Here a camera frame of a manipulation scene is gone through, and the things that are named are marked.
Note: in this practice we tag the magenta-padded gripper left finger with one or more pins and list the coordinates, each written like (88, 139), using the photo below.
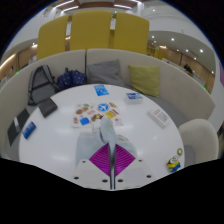
(90, 171)

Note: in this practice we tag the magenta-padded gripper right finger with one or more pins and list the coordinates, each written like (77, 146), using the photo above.
(133, 171)

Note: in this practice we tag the light blue towel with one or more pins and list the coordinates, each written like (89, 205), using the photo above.
(86, 143)

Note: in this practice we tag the yellow cartoon figure toy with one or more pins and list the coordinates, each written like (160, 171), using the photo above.
(174, 164)

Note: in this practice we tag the white box with red print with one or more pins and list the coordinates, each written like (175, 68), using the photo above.
(159, 117)

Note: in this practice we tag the colourful sticker sheet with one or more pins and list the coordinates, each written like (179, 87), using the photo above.
(96, 111)

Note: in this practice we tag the beige armchair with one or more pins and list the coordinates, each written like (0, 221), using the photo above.
(198, 140)

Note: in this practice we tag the blue rectangular box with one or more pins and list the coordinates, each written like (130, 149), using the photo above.
(29, 130)

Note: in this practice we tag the blue and white tissue pack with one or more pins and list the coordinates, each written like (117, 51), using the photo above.
(134, 96)

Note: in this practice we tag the dark grey wallet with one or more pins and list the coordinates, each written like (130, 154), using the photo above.
(47, 107)

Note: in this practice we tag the blue card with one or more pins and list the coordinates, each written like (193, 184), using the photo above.
(101, 90)

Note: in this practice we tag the black laptop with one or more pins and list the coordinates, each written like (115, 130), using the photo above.
(22, 117)

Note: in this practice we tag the olive green cushion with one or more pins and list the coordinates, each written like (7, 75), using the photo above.
(145, 80)

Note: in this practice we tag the navy dotted bag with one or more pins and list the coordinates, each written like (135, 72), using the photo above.
(71, 80)

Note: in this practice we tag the curved beige sofa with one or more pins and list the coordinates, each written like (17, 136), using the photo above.
(180, 90)

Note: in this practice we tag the grey backpack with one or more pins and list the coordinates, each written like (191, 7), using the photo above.
(41, 85)

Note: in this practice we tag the grey cushion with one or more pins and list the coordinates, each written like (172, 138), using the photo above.
(105, 73)

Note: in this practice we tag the person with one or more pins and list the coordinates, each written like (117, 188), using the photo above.
(188, 69)

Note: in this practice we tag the yellow upholstered panel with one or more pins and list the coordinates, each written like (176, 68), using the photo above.
(90, 30)
(51, 38)
(131, 33)

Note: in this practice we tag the ceiling lights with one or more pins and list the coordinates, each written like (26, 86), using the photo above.
(71, 8)

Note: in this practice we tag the purple wall poster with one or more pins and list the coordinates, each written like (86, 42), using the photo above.
(222, 75)

